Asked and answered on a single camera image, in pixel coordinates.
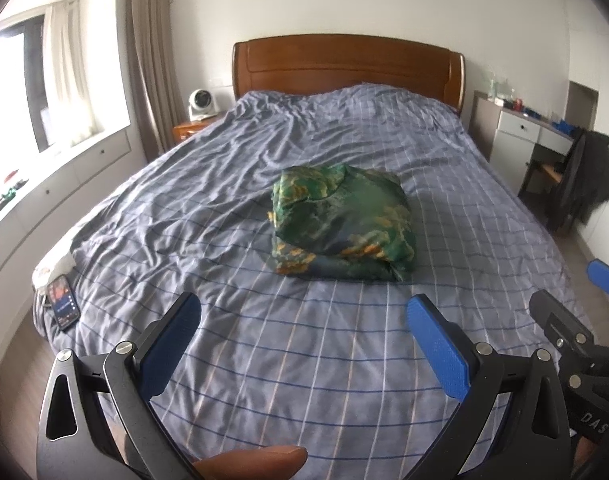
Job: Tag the white sheer curtain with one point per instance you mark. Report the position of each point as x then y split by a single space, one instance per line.
69 70

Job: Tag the brown curtain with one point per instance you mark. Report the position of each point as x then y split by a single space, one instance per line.
152 60

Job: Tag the white desk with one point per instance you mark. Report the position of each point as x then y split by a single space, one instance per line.
514 135

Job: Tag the small blue item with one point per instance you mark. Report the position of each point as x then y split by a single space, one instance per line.
563 126

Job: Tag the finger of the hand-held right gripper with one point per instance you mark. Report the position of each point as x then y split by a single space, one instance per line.
604 277
554 315

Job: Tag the wooden nightstand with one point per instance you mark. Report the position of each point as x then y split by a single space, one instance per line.
187 130

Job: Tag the clear glass bottle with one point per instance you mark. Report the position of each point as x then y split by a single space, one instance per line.
493 87

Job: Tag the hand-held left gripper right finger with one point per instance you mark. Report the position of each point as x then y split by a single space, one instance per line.
437 345

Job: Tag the wooden headboard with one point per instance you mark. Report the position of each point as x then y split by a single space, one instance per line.
344 62

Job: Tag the bed with blue checked cover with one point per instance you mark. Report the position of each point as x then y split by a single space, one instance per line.
234 185

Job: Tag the small colourful trinkets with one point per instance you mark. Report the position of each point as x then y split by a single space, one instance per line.
9 192

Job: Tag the white desk fan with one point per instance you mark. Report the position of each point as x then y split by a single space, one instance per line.
201 100

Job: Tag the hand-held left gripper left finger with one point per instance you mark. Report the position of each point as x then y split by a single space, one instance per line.
167 345

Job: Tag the window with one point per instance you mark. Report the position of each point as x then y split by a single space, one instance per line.
9 85

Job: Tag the wooden chair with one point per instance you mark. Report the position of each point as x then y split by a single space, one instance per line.
549 170

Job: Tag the green patterned jacket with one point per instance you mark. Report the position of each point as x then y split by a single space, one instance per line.
344 220

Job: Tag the person's left hand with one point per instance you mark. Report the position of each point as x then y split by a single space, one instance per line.
254 462

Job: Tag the white cloth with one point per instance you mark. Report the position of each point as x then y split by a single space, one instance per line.
54 265

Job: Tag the white window bench cabinet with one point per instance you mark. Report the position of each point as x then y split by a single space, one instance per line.
59 180

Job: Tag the dark jacket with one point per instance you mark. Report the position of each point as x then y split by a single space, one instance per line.
589 175

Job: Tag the black smartphone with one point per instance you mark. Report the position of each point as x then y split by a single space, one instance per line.
63 302

